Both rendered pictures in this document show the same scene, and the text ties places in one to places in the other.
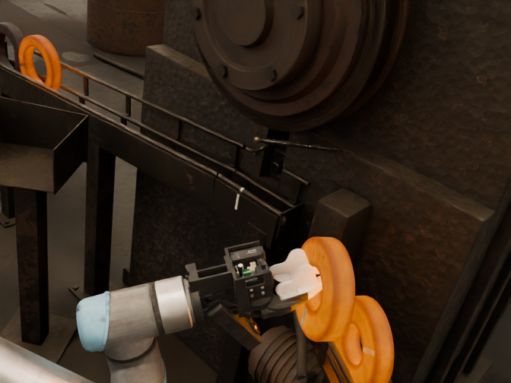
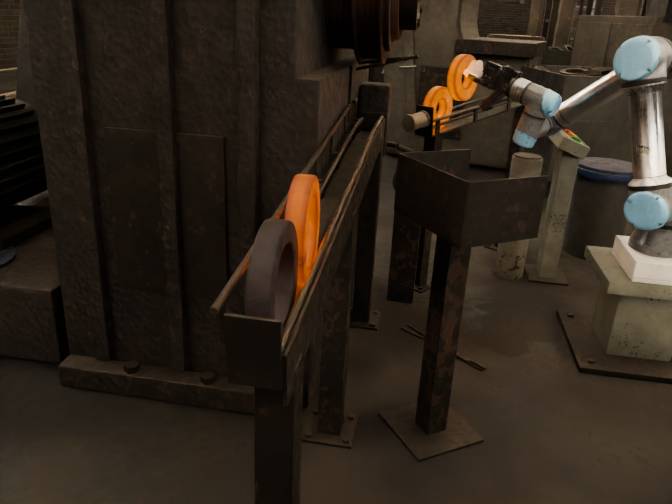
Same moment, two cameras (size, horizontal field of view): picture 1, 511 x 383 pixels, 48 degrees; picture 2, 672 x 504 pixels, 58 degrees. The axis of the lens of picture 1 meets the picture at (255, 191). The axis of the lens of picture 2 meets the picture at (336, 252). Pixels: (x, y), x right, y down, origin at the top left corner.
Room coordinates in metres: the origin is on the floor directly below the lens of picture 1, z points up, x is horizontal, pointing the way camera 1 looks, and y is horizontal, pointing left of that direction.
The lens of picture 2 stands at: (2.07, 1.59, 1.01)
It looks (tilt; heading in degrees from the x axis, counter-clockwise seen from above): 22 degrees down; 242
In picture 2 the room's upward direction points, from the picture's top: 3 degrees clockwise
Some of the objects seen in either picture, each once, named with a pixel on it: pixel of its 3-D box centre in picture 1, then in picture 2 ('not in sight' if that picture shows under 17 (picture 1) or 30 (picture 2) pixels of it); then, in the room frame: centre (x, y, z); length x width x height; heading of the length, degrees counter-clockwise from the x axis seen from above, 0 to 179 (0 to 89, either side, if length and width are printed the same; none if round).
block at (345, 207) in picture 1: (332, 247); (372, 119); (1.01, -0.18, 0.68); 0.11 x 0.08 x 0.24; 143
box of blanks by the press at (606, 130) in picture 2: not in sight; (599, 127); (-1.36, -1.19, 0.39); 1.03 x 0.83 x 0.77; 158
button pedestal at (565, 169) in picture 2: not in sight; (558, 206); (0.14, -0.09, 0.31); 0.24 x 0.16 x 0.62; 53
